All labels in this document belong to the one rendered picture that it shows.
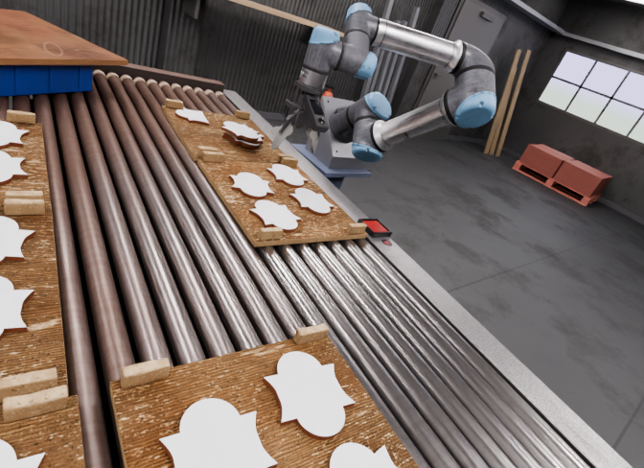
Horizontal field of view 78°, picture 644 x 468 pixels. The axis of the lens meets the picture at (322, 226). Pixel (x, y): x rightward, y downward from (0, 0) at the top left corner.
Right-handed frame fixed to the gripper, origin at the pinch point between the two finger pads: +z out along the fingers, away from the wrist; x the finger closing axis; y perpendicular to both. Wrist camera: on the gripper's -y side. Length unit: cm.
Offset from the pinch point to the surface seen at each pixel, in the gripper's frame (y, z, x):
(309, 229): -28.0, 8.6, 8.5
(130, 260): -32, 10, 51
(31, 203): -19, 6, 66
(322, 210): -20.9, 7.4, 0.0
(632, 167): 125, 24, -786
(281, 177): -2.5, 7.2, 3.7
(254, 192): -11.4, 7.3, 16.8
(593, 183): 128, 61, -678
